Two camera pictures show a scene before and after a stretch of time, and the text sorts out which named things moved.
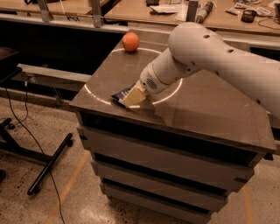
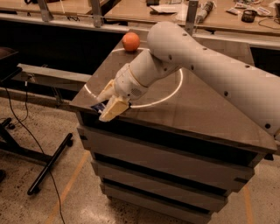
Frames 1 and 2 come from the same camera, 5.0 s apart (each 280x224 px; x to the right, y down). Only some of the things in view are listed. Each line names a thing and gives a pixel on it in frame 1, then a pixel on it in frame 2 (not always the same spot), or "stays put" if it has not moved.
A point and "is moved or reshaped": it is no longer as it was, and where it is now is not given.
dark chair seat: [8, 63] stays put
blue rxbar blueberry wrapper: [119, 95] is moved or reshaped
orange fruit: [130, 41] stays put
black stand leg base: [10, 147] stays put
